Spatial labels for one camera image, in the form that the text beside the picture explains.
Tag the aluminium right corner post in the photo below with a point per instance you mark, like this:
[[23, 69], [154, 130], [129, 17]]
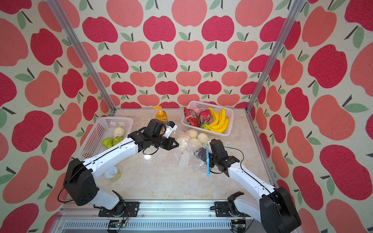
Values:
[[278, 46]]

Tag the cream toy pear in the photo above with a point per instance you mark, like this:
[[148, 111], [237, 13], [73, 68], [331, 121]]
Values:
[[118, 132]]

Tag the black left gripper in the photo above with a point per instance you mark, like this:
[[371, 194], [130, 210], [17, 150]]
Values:
[[169, 145]]

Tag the upper yellow toy banana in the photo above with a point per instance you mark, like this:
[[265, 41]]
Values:
[[222, 118]]

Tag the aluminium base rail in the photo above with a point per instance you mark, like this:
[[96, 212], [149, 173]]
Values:
[[155, 216]]

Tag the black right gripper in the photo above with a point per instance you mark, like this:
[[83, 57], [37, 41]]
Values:
[[203, 156]]

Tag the aluminium left corner post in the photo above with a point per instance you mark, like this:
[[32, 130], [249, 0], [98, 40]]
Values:
[[64, 22]]

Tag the red snack bag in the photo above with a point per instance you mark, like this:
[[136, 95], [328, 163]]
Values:
[[191, 117]]

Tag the pink toy dragon fruit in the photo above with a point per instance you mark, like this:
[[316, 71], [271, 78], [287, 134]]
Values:
[[204, 117]]

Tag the orange soap pump bottle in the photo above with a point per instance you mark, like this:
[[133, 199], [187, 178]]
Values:
[[161, 114]]

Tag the lower yellow toy banana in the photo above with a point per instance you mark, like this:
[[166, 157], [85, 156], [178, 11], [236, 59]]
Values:
[[213, 126]]

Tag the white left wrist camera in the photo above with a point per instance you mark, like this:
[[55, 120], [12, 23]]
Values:
[[170, 128]]

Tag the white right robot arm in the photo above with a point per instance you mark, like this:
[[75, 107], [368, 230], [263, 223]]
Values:
[[272, 206]]

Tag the yellow toy banana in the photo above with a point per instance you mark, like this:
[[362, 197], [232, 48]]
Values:
[[213, 126], [222, 118]]

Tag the small clear pear bag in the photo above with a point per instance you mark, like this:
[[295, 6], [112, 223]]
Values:
[[183, 158]]

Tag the aluminium corner post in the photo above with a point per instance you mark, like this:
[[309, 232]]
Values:
[[278, 46], [64, 22]]

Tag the clear blue zip-top bag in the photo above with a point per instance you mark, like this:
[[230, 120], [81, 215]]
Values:
[[194, 153]]

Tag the green toy pear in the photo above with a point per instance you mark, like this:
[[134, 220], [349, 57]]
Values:
[[117, 140], [107, 143]]

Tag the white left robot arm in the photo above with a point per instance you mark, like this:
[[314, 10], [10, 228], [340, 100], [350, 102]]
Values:
[[81, 175]]

